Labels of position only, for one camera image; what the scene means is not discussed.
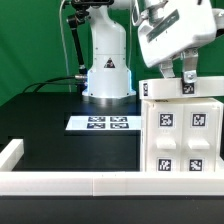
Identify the white base tag plate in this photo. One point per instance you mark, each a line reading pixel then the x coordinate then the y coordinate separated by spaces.
pixel 108 123

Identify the white cabinet door panel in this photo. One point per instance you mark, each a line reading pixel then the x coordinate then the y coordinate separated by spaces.
pixel 201 126
pixel 163 138

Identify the white cabinet body box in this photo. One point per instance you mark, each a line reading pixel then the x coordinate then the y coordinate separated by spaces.
pixel 183 102

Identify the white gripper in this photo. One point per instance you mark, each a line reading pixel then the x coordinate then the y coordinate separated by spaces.
pixel 168 27

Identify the white cabinet top block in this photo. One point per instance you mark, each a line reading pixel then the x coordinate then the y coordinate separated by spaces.
pixel 172 88

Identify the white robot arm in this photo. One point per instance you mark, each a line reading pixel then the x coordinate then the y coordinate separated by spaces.
pixel 109 79

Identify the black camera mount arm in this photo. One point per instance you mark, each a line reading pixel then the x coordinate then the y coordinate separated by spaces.
pixel 81 15

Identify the white obstacle wall fence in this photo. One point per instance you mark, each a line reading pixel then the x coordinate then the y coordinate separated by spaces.
pixel 16 183

